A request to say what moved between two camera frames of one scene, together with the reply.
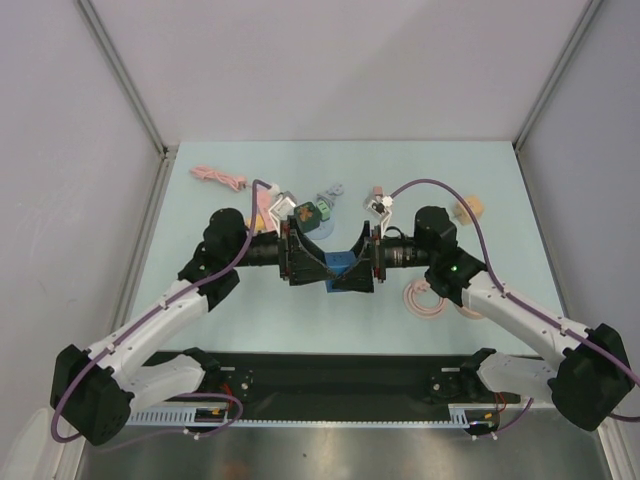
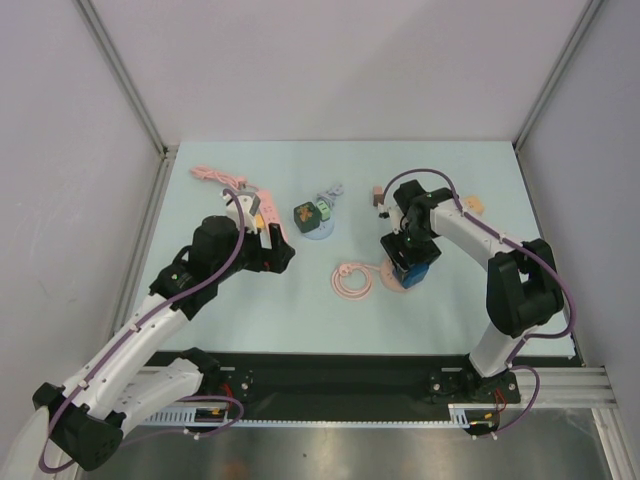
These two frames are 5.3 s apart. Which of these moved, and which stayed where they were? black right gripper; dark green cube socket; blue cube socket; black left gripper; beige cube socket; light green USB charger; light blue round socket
Moved: blue cube socket; black right gripper; black left gripper
Stayed: light blue round socket; beige cube socket; light green USB charger; dark green cube socket
